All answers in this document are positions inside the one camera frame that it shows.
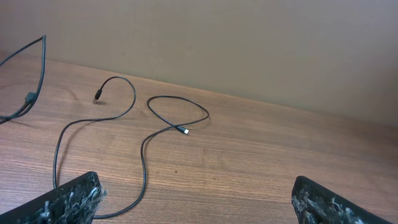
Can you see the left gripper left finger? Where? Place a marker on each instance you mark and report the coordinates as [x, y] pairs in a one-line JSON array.
[[75, 202]]

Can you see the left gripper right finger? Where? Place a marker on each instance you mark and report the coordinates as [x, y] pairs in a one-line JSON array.
[[313, 203]]

